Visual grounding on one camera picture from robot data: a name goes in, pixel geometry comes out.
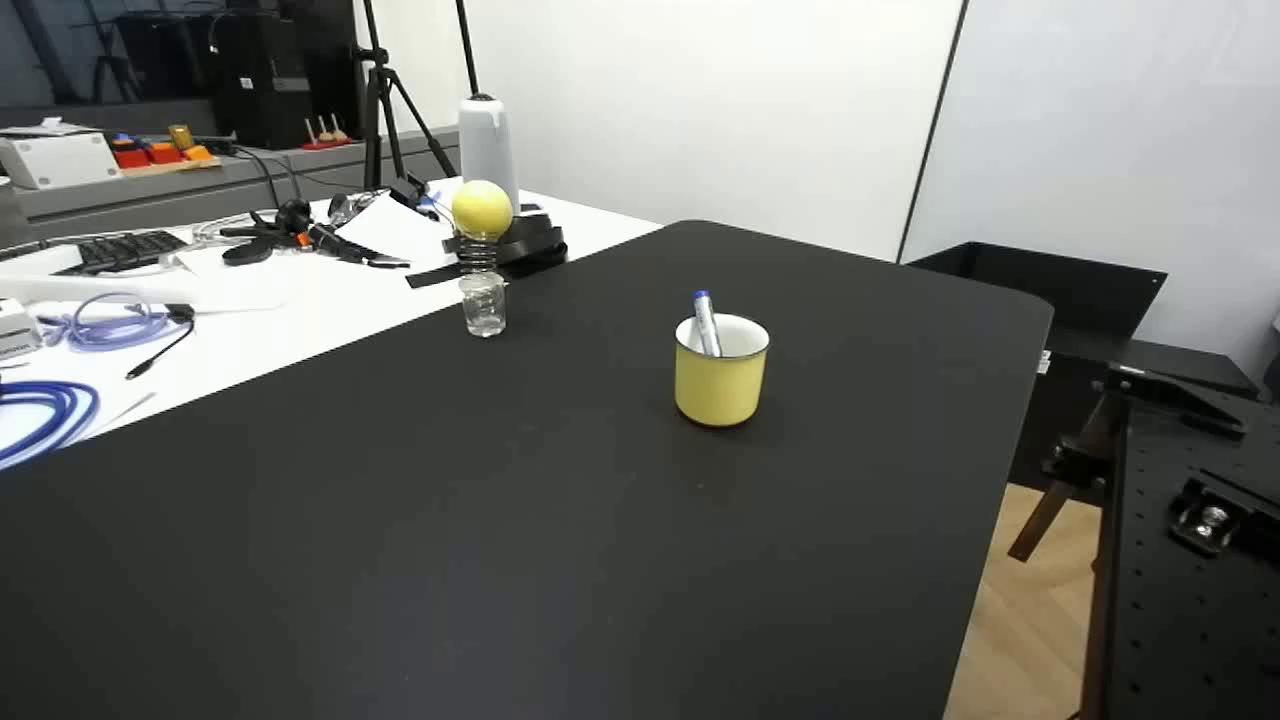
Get yellow enamel cup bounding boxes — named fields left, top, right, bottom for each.
left=671, top=311, right=778, bottom=431

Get black flat base device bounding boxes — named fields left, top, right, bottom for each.
left=492, top=201, right=573, bottom=280

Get small clear glass jar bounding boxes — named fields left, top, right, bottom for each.
left=462, top=269, right=514, bottom=344

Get metal spring stand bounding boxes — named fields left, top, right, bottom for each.
left=452, top=232, right=504, bottom=280

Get yellow ball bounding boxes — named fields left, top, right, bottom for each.
left=449, top=175, right=518, bottom=242

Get white cylindrical device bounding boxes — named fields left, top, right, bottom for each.
left=457, top=92, right=522, bottom=210

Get white paper sheet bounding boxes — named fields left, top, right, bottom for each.
left=330, top=186, right=462, bottom=269

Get black tool with orange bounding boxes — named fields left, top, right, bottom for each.
left=218, top=194, right=412, bottom=273

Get black open box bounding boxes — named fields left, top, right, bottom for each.
left=908, top=236, right=1173, bottom=353

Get black equipment case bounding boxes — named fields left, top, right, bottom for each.
left=201, top=0, right=367, bottom=152

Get grey side bench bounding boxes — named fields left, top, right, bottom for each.
left=0, top=132, right=462, bottom=257

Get orange toy blocks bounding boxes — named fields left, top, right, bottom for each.
left=109, top=124, right=223, bottom=175

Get black keyboard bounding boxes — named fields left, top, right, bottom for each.
left=56, top=227, right=191, bottom=280

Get black perforated breadboard table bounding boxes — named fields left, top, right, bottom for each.
left=1075, top=355, right=1280, bottom=720

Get white flat box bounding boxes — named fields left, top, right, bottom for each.
left=0, top=128, right=124, bottom=194

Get black camera tripod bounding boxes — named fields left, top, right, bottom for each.
left=354, top=0, right=462, bottom=193

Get thin black cable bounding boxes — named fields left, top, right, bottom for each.
left=124, top=298, right=201, bottom=382

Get pale blue looped cable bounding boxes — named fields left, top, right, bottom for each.
left=38, top=288, right=184, bottom=355

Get blue coiled cable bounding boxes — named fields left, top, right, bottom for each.
left=0, top=376, right=105, bottom=474

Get black metal clamp mount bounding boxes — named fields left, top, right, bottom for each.
left=1163, top=468, right=1280, bottom=563

